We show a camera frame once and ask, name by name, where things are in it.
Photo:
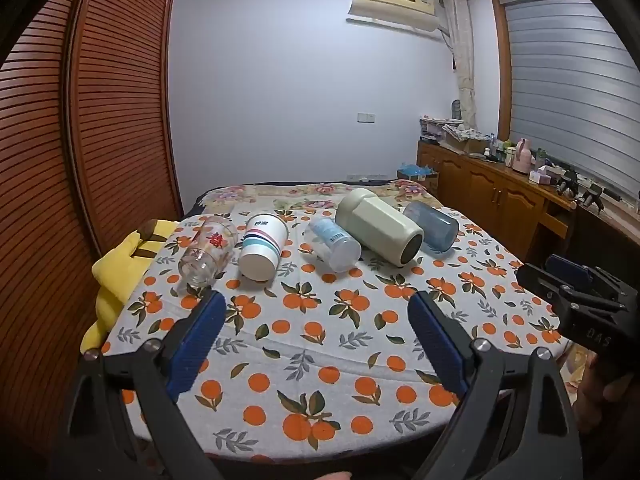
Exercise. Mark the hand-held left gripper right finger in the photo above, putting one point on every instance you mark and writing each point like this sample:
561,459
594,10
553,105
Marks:
441,347

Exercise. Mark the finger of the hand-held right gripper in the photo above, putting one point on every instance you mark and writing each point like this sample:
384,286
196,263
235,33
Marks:
567,267
542,282

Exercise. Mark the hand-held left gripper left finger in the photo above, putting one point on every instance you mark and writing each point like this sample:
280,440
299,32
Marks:
196,347

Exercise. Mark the clear glass cup red print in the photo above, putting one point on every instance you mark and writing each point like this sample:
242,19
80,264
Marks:
206,252

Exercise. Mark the white striped cup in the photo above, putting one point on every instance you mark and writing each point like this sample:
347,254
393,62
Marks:
262,252

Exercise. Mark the blue translucent cup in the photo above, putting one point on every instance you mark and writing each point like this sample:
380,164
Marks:
432,227

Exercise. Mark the large beige cup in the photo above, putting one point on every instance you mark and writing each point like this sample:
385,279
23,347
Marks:
377,230

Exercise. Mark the clear plastic cup blue label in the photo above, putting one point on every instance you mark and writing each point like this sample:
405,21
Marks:
334,246

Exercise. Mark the person's right hand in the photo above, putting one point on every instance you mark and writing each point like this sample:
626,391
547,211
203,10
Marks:
597,392

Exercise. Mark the small black tripod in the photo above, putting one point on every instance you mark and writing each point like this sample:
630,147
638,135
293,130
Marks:
567,182
594,197

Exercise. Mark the pink tissue box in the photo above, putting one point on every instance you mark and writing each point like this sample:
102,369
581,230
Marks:
538,177

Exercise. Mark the wooden cabinet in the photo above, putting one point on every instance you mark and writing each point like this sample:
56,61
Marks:
490,195

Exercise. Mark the yellow plush toy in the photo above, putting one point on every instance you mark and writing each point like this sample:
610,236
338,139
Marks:
122,275

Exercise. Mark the green bottle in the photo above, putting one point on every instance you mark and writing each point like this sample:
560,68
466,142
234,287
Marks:
540,157

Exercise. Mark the pink thermos jug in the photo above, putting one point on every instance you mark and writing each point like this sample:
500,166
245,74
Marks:
523,156

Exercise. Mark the orange fruit printed blanket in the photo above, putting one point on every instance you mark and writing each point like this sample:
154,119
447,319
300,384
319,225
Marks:
320,355

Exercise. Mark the cardboard box with blue bags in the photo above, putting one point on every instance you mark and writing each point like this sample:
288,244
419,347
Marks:
419,177

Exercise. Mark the cardboard box with patterned cloth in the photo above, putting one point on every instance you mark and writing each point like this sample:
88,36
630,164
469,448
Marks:
465,140

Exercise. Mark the grey window blind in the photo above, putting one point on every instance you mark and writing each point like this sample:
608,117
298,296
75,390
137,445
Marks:
570,85

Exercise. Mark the stack of papers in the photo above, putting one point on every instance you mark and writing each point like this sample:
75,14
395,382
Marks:
435,127

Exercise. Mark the floral blanket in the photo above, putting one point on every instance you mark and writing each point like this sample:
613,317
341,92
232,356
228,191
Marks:
310,194

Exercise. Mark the wooden louvered wardrobe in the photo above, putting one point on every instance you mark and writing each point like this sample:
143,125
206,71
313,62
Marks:
75,150

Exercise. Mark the white curtain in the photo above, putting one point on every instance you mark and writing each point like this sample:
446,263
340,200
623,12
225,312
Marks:
462,60

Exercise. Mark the white air conditioner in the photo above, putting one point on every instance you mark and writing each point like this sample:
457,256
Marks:
392,5

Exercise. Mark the wooden window frame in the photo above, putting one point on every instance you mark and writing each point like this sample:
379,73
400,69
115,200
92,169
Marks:
501,70

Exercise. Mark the white wall socket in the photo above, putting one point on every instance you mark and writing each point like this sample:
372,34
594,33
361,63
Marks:
366,118

